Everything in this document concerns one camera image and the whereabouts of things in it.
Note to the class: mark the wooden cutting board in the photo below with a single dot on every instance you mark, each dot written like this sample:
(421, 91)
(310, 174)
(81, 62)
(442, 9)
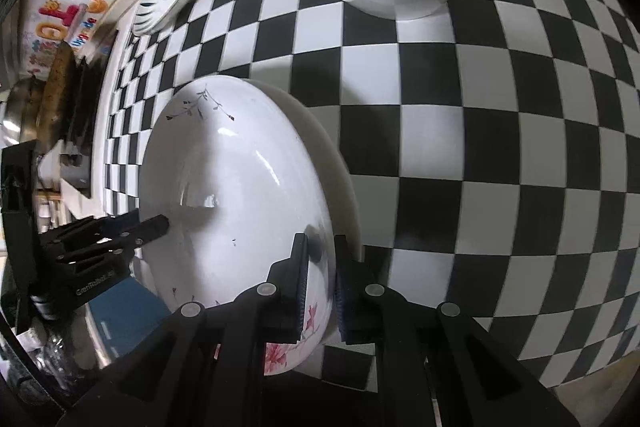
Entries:
(55, 97)

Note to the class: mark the colourful wall stickers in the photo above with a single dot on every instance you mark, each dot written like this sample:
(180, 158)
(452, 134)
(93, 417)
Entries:
(60, 17)

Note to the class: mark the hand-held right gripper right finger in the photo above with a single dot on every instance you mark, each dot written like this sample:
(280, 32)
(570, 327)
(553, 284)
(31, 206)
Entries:
(342, 294)

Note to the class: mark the metal pot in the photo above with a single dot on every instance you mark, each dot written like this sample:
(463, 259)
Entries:
(20, 107)

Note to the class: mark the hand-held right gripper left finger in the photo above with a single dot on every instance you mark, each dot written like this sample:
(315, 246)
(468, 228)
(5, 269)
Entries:
(302, 287)

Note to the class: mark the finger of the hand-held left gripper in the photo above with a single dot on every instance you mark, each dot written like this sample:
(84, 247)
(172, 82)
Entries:
(150, 229)
(95, 224)

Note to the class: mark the white bowl with floral print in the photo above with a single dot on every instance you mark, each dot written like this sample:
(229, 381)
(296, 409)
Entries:
(225, 182)

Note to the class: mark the blue box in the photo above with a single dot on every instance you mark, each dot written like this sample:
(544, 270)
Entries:
(125, 312)

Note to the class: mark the black and white checkered cloth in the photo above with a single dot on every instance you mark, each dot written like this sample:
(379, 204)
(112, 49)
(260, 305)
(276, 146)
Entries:
(500, 107)

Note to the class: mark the plain white plate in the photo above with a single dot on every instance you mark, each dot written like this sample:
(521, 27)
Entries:
(330, 167)

